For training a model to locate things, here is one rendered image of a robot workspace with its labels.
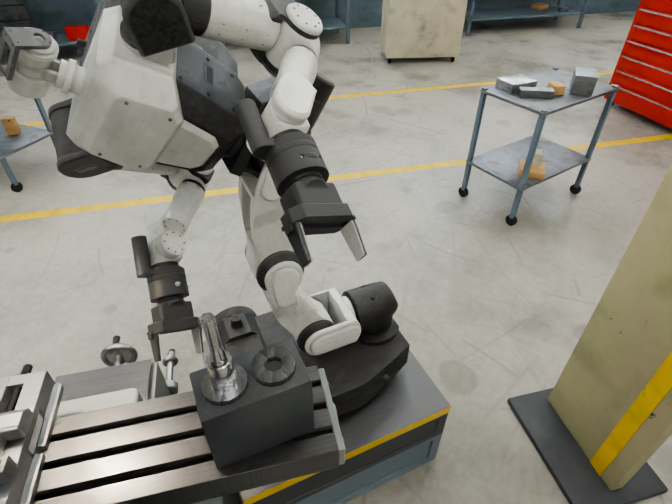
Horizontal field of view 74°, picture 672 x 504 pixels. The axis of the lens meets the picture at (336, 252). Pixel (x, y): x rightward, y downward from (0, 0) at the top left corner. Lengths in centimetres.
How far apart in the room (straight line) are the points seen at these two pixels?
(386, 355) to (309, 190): 106
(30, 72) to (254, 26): 40
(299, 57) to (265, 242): 52
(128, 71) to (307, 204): 41
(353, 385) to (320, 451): 55
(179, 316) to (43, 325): 191
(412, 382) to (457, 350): 70
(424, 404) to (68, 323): 199
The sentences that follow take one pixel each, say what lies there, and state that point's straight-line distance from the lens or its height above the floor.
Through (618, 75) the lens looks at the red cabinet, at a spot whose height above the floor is 35.
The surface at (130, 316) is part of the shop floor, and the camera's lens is 279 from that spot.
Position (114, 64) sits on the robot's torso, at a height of 164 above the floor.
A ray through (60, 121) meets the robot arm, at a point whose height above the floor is 147.
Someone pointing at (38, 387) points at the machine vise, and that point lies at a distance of 125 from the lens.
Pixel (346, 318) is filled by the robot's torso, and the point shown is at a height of 74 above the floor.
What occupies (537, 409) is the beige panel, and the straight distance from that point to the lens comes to 234.
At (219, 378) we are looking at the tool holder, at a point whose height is 117.
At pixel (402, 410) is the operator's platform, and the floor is 40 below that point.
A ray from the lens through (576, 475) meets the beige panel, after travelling 224.
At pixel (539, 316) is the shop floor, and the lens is 279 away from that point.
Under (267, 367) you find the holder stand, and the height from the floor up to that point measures 111.
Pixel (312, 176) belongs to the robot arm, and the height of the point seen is 153.
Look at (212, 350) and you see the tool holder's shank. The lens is 84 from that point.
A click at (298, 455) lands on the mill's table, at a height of 93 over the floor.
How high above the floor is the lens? 187
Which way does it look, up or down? 39 degrees down
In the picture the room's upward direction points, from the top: straight up
